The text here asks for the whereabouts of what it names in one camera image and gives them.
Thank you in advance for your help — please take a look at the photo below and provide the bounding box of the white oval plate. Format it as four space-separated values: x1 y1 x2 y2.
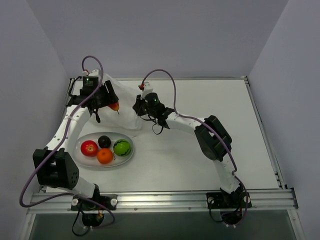
72 132 135 168

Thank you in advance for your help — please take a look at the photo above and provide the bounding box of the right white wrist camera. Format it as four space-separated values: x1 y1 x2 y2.
138 81 153 100

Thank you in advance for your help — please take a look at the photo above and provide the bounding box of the aluminium mounting rail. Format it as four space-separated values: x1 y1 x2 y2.
27 189 298 214

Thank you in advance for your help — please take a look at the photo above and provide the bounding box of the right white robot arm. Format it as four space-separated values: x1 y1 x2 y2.
132 92 250 207

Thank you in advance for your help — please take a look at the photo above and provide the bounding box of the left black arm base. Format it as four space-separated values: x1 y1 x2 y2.
71 193 118 228

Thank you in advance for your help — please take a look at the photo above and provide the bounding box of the orange fake fruit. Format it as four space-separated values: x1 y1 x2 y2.
96 148 114 165

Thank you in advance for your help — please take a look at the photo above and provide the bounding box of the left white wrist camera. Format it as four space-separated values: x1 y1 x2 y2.
82 69 101 78

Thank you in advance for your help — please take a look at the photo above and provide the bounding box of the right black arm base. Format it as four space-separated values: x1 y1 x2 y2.
206 191 252 228

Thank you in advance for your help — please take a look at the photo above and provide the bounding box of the green fake fruit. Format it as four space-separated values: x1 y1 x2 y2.
113 139 131 157

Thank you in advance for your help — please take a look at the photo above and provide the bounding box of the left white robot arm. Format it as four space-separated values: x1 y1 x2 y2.
32 73 119 210

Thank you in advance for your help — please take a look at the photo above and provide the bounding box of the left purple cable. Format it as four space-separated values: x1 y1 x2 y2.
19 55 116 230

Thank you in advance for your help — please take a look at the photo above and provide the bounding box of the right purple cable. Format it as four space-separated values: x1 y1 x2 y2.
139 69 251 223

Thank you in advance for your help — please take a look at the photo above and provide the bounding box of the white plastic bag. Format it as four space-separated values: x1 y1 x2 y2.
98 73 142 131

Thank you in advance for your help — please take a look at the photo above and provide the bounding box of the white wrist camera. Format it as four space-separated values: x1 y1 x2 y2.
138 81 153 100
82 69 101 78

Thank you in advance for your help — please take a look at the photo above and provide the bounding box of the purple cable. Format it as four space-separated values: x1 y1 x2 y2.
19 55 116 230
139 69 251 223

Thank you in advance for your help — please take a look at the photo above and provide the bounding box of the dark fake fruit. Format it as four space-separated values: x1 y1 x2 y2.
98 135 111 149

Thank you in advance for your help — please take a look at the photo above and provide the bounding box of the red fake apple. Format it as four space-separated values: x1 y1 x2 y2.
80 140 99 157

